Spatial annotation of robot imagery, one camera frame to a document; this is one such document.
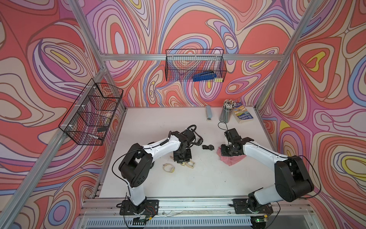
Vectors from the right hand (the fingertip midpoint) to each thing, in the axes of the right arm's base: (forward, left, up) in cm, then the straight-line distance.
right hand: (225, 155), depth 90 cm
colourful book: (+35, -21, +1) cm, 41 cm away
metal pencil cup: (+29, -5, +9) cm, 31 cm away
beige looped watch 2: (-6, +36, -2) cm, 37 cm away
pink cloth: (-3, -2, 0) cm, 4 cm away
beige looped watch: (-4, +22, -2) cm, 23 cm away
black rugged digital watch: (+11, +15, +1) cm, 18 cm away
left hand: (-5, +23, +2) cm, 24 cm away
